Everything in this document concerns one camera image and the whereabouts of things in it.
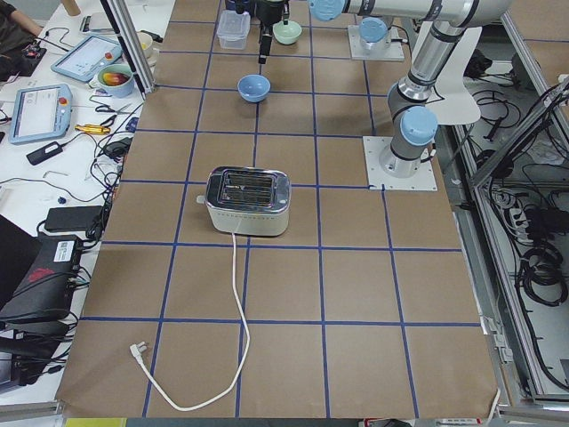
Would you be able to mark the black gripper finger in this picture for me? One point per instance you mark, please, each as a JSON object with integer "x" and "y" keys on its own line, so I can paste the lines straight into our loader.
{"x": 265, "y": 42}

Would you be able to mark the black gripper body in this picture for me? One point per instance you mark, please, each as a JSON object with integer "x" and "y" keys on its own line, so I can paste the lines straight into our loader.
{"x": 268, "y": 12}

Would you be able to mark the green bowl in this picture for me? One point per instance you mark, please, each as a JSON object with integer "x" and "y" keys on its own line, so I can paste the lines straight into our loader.
{"x": 287, "y": 33}

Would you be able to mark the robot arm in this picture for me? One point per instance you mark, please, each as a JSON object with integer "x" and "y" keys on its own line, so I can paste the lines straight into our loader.
{"x": 414, "y": 125}
{"x": 372, "y": 29}

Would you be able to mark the cream bowl with lemon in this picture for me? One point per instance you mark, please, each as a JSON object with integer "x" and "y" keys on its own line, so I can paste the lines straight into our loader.
{"x": 146, "y": 43}

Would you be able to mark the blue bowl with fruit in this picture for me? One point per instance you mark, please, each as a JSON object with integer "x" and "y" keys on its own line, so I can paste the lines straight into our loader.
{"x": 116, "y": 80}

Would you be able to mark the clear plastic food container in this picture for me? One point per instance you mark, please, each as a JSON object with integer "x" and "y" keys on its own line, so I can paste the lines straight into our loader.
{"x": 233, "y": 30}

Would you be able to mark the cream silver toaster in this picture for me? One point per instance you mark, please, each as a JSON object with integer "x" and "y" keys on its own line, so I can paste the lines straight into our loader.
{"x": 248, "y": 201}

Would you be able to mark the yellow screwdriver tool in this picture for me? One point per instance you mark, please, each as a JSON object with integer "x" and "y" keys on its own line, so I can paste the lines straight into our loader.
{"x": 93, "y": 129}

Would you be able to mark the white plastic sheet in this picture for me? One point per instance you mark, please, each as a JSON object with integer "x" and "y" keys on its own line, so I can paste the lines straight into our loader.
{"x": 458, "y": 106}

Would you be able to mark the blue teach pendant tablet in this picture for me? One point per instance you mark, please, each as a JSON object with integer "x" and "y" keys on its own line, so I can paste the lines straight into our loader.
{"x": 40, "y": 114}

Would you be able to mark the black power adapter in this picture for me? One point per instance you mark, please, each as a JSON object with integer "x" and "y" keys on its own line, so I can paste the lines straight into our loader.
{"x": 44, "y": 153}

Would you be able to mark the black power brick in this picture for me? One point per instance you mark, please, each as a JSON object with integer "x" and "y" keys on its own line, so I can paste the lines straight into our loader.
{"x": 76, "y": 218}

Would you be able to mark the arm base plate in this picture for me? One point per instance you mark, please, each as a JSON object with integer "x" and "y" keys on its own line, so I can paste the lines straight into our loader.
{"x": 385, "y": 171}
{"x": 390, "y": 48}

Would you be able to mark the aluminium frame post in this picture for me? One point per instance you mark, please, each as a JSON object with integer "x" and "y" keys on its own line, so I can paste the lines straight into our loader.
{"x": 123, "y": 27}

